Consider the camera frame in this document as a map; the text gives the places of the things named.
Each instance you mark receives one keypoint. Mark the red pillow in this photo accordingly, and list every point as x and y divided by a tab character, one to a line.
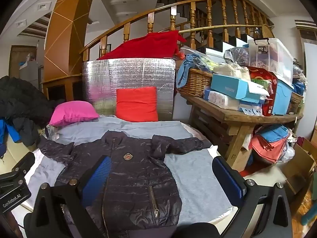
137	104

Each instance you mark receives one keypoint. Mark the small wicker basket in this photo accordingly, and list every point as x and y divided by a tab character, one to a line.
296	101

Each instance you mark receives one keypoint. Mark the wooden stair railing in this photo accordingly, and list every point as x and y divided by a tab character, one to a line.
209	17

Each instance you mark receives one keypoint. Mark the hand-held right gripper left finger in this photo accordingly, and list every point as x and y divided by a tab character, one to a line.
97	178

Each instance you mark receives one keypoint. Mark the dark navy puffer jacket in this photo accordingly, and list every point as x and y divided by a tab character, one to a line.
138	178

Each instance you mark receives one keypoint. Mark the wooden table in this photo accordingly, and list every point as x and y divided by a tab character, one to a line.
235	116

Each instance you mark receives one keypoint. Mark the patterned plastic bag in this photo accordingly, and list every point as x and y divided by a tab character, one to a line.
236	55

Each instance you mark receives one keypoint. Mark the light blue cloth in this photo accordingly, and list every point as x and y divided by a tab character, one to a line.
190	62

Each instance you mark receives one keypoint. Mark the grey blanket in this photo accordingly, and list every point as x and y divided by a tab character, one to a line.
195	178

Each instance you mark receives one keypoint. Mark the light blue cardboard box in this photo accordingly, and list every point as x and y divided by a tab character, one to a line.
230	84

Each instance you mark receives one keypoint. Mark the white tissue pack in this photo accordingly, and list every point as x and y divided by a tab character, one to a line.
220	99

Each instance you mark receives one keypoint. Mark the red gift box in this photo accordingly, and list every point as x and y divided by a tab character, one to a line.
265	76

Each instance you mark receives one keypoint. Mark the coral fabric bags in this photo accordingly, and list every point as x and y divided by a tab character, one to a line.
270	143

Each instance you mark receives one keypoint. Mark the red cloth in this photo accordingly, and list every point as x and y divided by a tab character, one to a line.
148	44

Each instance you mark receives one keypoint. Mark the white plastic bag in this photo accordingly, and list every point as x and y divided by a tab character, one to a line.
288	153

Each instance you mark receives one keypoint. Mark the black jacket pile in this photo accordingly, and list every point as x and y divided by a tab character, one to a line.
22	99

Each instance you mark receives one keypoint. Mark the wooden cabinet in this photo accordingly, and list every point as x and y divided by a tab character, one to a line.
57	86

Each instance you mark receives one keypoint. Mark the blue jacket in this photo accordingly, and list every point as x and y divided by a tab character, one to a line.
11	131

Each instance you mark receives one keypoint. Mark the pink pillow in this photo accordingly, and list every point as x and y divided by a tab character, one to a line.
71	112

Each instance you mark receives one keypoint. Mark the clear plastic storage box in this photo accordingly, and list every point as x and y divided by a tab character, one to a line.
272	57

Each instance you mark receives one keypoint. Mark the wooden door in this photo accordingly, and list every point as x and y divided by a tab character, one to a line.
21	54

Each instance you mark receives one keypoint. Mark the brown cardboard box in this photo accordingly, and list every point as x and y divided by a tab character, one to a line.
299	168

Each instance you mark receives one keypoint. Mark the silver foil insulation mat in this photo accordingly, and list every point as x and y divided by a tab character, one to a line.
138	74

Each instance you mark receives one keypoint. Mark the beige fabric bundle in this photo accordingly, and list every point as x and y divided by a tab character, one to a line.
231	70

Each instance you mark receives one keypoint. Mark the orange wooden column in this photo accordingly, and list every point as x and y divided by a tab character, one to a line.
64	34

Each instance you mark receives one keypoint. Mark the blue plastic storage bin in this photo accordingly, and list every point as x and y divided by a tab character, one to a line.
282	99

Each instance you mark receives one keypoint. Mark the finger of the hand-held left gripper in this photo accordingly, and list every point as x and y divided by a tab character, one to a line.
24	161

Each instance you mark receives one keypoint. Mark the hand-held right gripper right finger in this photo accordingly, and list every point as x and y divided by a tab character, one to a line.
229	181

